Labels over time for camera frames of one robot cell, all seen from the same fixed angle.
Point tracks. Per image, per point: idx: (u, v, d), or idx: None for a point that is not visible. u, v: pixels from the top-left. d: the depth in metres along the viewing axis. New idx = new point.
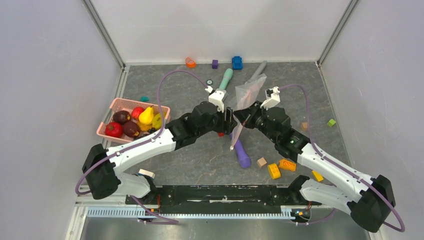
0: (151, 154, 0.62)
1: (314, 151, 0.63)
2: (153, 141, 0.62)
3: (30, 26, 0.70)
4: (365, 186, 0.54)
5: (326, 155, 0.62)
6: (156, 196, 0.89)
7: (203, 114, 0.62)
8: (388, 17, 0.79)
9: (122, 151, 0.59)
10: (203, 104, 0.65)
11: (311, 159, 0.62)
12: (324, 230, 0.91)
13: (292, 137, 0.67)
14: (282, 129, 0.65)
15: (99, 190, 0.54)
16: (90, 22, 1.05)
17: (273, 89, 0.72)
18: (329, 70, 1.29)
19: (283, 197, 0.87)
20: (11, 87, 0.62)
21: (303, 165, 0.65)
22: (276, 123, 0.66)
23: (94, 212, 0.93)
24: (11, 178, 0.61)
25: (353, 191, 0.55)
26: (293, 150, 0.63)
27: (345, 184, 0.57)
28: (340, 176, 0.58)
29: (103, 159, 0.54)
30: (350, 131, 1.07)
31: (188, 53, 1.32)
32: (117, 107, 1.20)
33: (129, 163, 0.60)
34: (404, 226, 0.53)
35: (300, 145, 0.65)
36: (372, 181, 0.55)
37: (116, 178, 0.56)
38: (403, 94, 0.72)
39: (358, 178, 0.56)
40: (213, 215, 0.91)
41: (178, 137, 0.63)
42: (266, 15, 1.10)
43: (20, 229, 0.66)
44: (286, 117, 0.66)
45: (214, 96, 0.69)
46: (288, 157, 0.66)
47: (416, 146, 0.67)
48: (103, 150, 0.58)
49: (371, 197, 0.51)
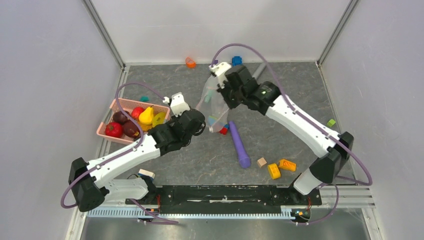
0: (135, 163, 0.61)
1: (286, 106, 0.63)
2: (135, 150, 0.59)
3: (30, 26, 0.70)
4: (332, 142, 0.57)
5: (298, 109, 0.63)
6: (156, 196, 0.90)
7: (193, 120, 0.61)
8: (387, 18, 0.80)
9: (102, 164, 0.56)
10: (192, 110, 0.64)
11: (283, 113, 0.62)
12: (323, 229, 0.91)
13: (264, 89, 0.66)
14: (242, 80, 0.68)
15: (85, 203, 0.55)
16: (90, 22, 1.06)
17: (214, 66, 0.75)
18: (329, 70, 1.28)
19: (283, 197, 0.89)
20: (11, 87, 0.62)
21: (275, 119, 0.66)
22: (233, 75, 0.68)
23: (95, 212, 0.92)
24: (12, 178, 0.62)
25: (321, 147, 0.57)
26: (262, 98, 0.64)
27: (313, 140, 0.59)
28: (309, 131, 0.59)
29: (82, 175, 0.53)
30: (350, 132, 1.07)
31: (188, 53, 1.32)
32: (117, 107, 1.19)
33: (112, 175, 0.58)
34: (369, 176, 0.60)
35: (271, 96, 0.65)
36: (339, 137, 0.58)
37: (99, 191, 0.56)
38: (403, 94, 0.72)
39: (327, 134, 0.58)
40: (214, 215, 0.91)
41: (161, 143, 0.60)
42: (266, 15, 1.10)
43: (20, 229, 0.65)
44: (242, 68, 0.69)
45: (174, 102, 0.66)
46: (258, 108, 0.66)
47: (415, 146, 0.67)
48: (84, 164, 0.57)
49: (336, 152, 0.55)
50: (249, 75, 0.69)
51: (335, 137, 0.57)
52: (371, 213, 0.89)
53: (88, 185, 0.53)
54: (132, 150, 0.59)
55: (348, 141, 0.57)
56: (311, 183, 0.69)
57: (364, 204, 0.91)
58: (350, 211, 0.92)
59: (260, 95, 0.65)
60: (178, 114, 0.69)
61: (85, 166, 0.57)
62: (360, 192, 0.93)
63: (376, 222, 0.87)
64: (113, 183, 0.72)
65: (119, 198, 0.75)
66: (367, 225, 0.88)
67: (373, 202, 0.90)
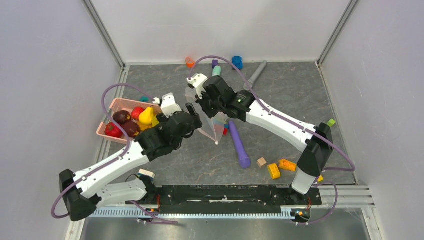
0: (122, 171, 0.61)
1: (261, 108, 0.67)
2: (122, 158, 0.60)
3: (29, 26, 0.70)
4: (310, 135, 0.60)
5: (273, 110, 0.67)
6: (156, 196, 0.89)
7: (180, 124, 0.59)
8: (388, 18, 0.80)
9: (89, 175, 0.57)
10: (180, 113, 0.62)
11: (260, 116, 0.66)
12: (324, 230, 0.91)
13: (240, 97, 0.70)
14: (220, 91, 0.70)
15: (75, 214, 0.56)
16: (90, 22, 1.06)
17: (190, 79, 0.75)
18: (329, 70, 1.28)
19: (283, 197, 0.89)
20: (11, 87, 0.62)
21: (255, 124, 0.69)
22: (211, 87, 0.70)
23: (94, 213, 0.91)
24: (12, 178, 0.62)
25: (300, 141, 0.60)
26: (241, 107, 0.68)
27: (292, 135, 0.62)
28: (287, 128, 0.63)
29: (68, 187, 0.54)
30: (350, 132, 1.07)
31: (188, 53, 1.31)
32: (117, 107, 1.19)
33: (101, 184, 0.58)
34: (353, 164, 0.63)
35: (247, 103, 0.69)
36: (315, 129, 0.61)
37: (88, 201, 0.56)
38: (403, 93, 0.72)
39: (303, 128, 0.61)
40: (214, 215, 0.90)
41: (149, 149, 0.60)
42: (266, 15, 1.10)
43: (20, 229, 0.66)
44: (218, 79, 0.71)
45: (165, 104, 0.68)
46: (238, 116, 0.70)
47: (416, 146, 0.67)
48: (71, 175, 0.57)
49: (315, 144, 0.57)
50: (225, 85, 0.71)
51: (311, 130, 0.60)
52: (371, 213, 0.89)
53: (75, 198, 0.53)
54: (119, 159, 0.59)
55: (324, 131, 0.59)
56: (305, 180, 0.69)
57: (364, 204, 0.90)
58: (350, 211, 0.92)
59: (237, 104, 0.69)
60: (168, 115, 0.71)
61: (72, 177, 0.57)
62: (360, 192, 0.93)
63: (376, 222, 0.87)
64: (107, 188, 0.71)
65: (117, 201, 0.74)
66: (367, 225, 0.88)
67: (373, 202, 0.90)
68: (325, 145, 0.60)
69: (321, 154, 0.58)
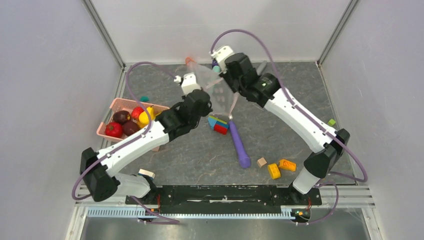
0: (144, 150, 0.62)
1: (285, 99, 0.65)
2: (144, 136, 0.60)
3: (29, 25, 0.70)
4: (329, 139, 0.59)
5: (297, 104, 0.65)
6: (156, 196, 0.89)
7: (196, 102, 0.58)
8: (387, 17, 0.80)
9: (113, 152, 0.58)
10: (196, 91, 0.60)
11: (283, 107, 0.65)
12: (323, 229, 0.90)
13: (264, 81, 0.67)
14: (243, 70, 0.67)
15: (98, 194, 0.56)
16: (90, 22, 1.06)
17: (214, 52, 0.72)
18: (329, 70, 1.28)
19: (283, 197, 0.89)
20: (11, 87, 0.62)
21: (274, 113, 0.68)
22: (235, 64, 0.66)
23: (94, 212, 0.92)
24: (12, 178, 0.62)
25: (318, 143, 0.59)
26: (263, 91, 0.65)
27: (310, 135, 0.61)
28: (307, 127, 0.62)
29: (93, 163, 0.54)
30: (350, 132, 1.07)
31: (188, 53, 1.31)
32: (117, 107, 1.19)
33: (124, 162, 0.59)
34: (365, 175, 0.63)
35: (271, 89, 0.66)
36: (336, 133, 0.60)
37: (111, 179, 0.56)
38: (403, 93, 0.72)
39: (324, 130, 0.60)
40: (214, 215, 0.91)
41: (169, 128, 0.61)
42: (265, 15, 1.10)
43: (20, 228, 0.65)
44: (244, 57, 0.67)
45: (185, 82, 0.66)
46: (257, 101, 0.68)
47: (416, 146, 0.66)
48: (95, 153, 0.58)
49: (331, 148, 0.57)
50: (250, 64, 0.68)
51: (332, 134, 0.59)
52: (371, 213, 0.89)
53: (100, 174, 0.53)
54: (141, 137, 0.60)
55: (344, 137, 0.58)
56: (308, 181, 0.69)
57: (364, 204, 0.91)
58: (350, 211, 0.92)
59: (260, 87, 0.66)
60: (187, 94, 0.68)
61: (96, 155, 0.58)
62: (359, 192, 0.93)
63: (376, 222, 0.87)
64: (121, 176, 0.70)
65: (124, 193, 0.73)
66: (367, 225, 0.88)
67: (373, 202, 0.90)
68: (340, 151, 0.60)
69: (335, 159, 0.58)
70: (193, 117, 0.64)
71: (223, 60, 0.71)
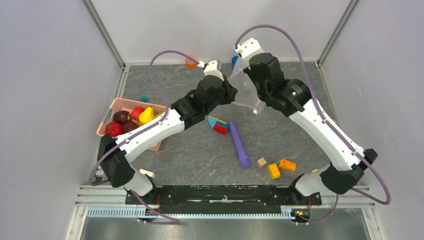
0: (160, 137, 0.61)
1: (316, 112, 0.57)
2: (161, 123, 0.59)
3: (30, 26, 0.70)
4: (357, 160, 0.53)
5: (328, 119, 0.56)
6: (156, 196, 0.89)
7: (208, 89, 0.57)
8: (387, 18, 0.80)
9: (131, 137, 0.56)
10: (208, 78, 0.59)
11: (312, 121, 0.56)
12: (323, 229, 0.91)
13: (294, 89, 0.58)
14: (271, 75, 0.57)
15: (115, 179, 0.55)
16: (90, 22, 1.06)
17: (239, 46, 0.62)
18: (329, 70, 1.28)
19: (283, 197, 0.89)
20: (11, 88, 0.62)
21: (300, 124, 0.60)
22: (262, 66, 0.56)
23: (94, 212, 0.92)
24: (12, 178, 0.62)
25: (345, 163, 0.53)
26: (291, 100, 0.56)
27: (338, 154, 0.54)
28: (337, 145, 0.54)
29: (113, 148, 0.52)
30: (350, 132, 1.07)
31: (188, 53, 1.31)
32: (117, 107, 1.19)
33: (141, 149, 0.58)
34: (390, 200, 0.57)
35: (300, 98, 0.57)
36: (364, 154, 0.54)
37: (130, 164, 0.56)
38: (403, 93, 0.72)
39: (354, 151, 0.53)
40: (214, 215, 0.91)
41: (185, 116, 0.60)
42: (266, 15, 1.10)
43: (20, 229, 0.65)
44: (273, 59, 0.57)
45: (208, 68, 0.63)
46: (284, 110, 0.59)
47: (415, 146, 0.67)
48: (112, 139, 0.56)
49: (358, 170, 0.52)
50: (279, 67, 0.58)
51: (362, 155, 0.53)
52: (371, 213, 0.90)
53: (119, 160, 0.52)
54: (158, 124, 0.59)
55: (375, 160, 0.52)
56: (314, 186, 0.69)
57: (364, 204, 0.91)
58: (350, 211, 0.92)
59: (289, 95, 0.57)
60: None
61: (114, 141, 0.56)
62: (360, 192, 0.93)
63: (376, 222, 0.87)
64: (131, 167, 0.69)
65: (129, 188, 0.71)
66: (367, 225, 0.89)
67: (373, 202, 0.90)
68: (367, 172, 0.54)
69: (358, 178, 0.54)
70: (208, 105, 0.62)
71: (249, 57, 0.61)
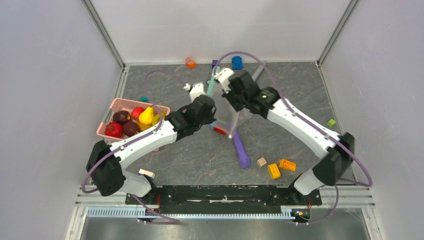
0: (153, 147, 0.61)
1: (285, 108, 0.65)
2: (155, 133, 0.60)
3: (30, 26, 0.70)
4: (332, 143, 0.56)
5: (297, 111, 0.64)
6: (156, 196, 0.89)
7: (203, 105, 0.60)
8: (387, 18, 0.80)
9: (125, 145, 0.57)
10: (203, 96, 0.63)
11: (282, 115, 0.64)
12: (323, 229, 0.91)
13: (265, 94, 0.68)
14: (245, 85, 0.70)
15: (106, 186, 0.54)
16: (90, 22, 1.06)
17: (216, 73, 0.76)
18: (328, 70, 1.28)
19: (283, 197, 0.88)
20: (11, 87, 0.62)
21: (274, 121, 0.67)
22: (236, 81, 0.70)
23: (94, 212, 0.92)
24: (11, 178, 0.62)
25: (321, 147, 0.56)
26: (263, 103, 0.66)
27: (313, 140, 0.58)
28: (309, 132, 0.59)
29: (108, 153, 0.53)
30: (350, 132, 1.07)
31: (188, 53, 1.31)
32: (117, 107, 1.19)
33: (134, 157, 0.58)
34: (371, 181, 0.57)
35: (272, 100, 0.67)
36: (338, 137, 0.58)
37: (121, 172, 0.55)
38: (403, 93, 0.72)
39: (326, 135, 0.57)
40: (213, 215, 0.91)
41: (178, 127, 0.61)
42: (266, 15, 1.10)
43: (20, 229, 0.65)
44: (244, 74, 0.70)
45: (194, 90, 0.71)
46: (259, 113, 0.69)
47: (416, 146, 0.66)
48: (107, 146, 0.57)
49: (335, 151, 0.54)
50: (251, 79, 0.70)
51: (334, 138, 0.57)
52: (371, 213, 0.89)
53: (112, 165, 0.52)
54: (152, 133, 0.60)
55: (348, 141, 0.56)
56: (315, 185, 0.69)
57: (364, 204, 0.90)
58: (350, 211, 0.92)
59: (261, 99, 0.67)
60: None
61: (109, 148, 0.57)
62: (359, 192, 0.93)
63: (376, 222, 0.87)
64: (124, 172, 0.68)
65: (125, 191, 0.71)
66: (367, 225, 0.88)
67: (373, 202, 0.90)
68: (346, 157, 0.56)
69: (341, 164, 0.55)
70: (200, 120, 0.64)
71: (226, 79, 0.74)
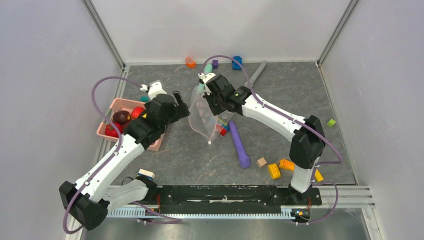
0: (122, 166, 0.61)
1: (255, 102, 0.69)
2: (117, 153, 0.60)
3: (30, 26, 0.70)
4: (298, 126, 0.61)
5: (266, 103, 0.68)
6: (156, 196, 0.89)
7: (162, 105, 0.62)
8: (388, 17, 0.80)
9: (90, 179, 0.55)
10: (159, 96, 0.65)
11: (253, 108, 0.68)
12: (324, 230, 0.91)
13: (237, 92, 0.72)
14: (220, 86, 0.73)
15: (90, 220, 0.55)
16: (90, 22, 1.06)
17: (202, 74, 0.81)
18: (329, 70, 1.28)
19: (283, 197, 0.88)
20: (12, 87, 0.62)
21: (248, 115, 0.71)
22: (212, 83, 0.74)
23: None
24: (12, 179, 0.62)
25: (289, 131, 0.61)
26: (237, 101, 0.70)
27: (281, 126, 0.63)
28: (277, 119, 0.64)
29: (75, 195, 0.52)
30: (350, 132, 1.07)
31: (188, 53, 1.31)
32: (117, 107, 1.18)
33: (105, 185, 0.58)
34: (341, 158, 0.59)
35: (244, 97, 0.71)
36: (305, 121, 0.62)
37: (98, 204, 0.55)
38: (403, 93, 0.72)
39: (292, 119, 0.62)
40: (213, 215, 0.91)
41: (140, 137, 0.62)
42: (266, 15, 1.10)
43: (20, 229, 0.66)
44: (219, 76, 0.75)
45: (153, 90, 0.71)
46: (234, 110, 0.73)
47: (416, 146, 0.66)
48: (71, 186, 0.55)
49: (302, 133, 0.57)
50: (226, 81, 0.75)
51: (300, 121, 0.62)
52: (371, 213, 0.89)
53: (85, 203, 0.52)
54: (115, 154, 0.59)
55: (313, 122, 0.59)
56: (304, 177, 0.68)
57: (364, 204, 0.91)
58: (350, 211, 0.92)
59: (236, 98, 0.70)
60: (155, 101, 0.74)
61: (74, 187, 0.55)
62: (359, 192, 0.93)
63: (376, 222, 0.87)
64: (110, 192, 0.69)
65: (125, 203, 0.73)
66: (367, 225, 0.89)
67: (373, 202, 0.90)
68: (316, 139, 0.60)
69: (311, 146, 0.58)
70: (163, 121, 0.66)
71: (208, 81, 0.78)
